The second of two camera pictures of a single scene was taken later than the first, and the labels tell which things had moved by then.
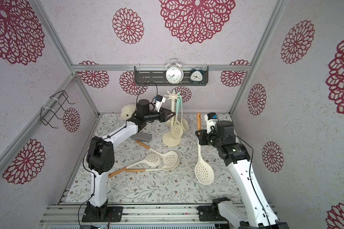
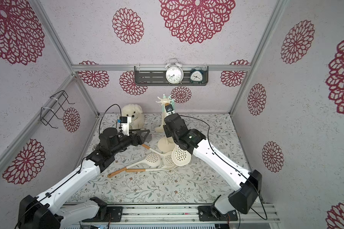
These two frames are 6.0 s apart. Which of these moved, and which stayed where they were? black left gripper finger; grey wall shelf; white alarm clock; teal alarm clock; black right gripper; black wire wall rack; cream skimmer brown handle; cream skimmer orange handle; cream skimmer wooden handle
Moved: black right gripper; cream skimmer wooden handle; black left gripper finger
Stayed: cream skimmer orange handle; teal alarm clock; grey wall shelf; white alarm clock; black wire wall rack; cream skimmer brown handle
